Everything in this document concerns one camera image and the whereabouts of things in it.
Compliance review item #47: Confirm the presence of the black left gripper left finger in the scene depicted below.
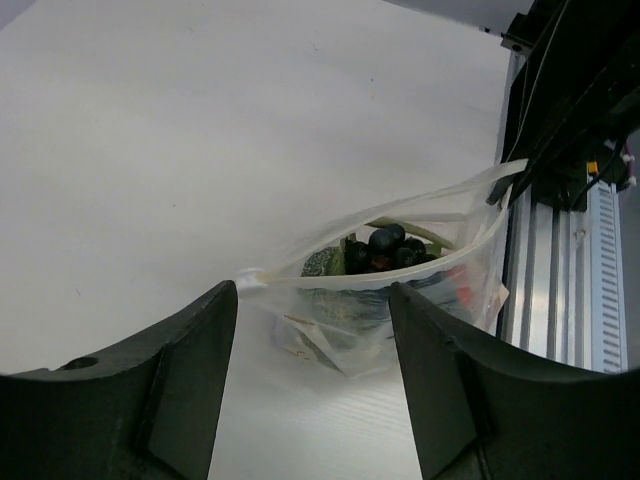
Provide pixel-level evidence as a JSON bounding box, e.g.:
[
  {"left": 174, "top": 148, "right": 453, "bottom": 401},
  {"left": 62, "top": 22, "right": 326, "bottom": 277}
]
[{"left": 1, "top": 281, "right": 236, "bottom": 479}]

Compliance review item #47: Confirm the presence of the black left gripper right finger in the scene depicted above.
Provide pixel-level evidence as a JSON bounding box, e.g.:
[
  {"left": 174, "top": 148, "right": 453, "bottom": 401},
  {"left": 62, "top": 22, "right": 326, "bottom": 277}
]
[{"left": 389, "top": 283, "right": 639, "bottom": 479}]

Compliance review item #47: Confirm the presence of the green netted melon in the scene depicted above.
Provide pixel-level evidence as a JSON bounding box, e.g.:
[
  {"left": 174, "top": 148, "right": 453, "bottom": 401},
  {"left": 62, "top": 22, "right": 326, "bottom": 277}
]
[{"left": 299, "top": 249, "right": 391, "bottom": 346}]

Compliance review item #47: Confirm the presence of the clear zip top bag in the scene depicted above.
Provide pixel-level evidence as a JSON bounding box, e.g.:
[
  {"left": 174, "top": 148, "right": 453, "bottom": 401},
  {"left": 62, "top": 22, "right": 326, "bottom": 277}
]
[{"left": 236, "top": 160, "right": 527, "bottom": 377}]

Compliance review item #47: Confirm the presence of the dark grape bunch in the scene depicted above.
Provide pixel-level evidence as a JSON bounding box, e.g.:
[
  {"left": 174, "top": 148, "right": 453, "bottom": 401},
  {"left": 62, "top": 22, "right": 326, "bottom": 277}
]
[{"left": 343, "top": 223, "right": 438, "bottom": 275}]

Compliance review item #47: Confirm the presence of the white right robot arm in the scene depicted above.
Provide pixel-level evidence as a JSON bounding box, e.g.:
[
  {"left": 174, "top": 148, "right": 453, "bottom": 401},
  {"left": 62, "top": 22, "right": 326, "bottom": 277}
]
[{"left": 486, "top": 0, "right": 639, "bottom": 212}]

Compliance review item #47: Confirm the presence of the aluminium front rail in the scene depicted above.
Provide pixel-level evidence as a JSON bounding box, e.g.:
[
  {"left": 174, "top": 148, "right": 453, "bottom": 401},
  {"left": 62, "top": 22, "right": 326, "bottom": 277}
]
[{"left": 499, "top": 47, "right": 601, "bottom": 374}]

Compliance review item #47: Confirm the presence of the white slotted cable duct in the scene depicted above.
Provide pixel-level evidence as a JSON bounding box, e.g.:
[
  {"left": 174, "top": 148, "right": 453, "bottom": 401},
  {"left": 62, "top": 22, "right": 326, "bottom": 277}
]
[{"left": 589, "top": 182, "right": 628, "bottom": 374}]

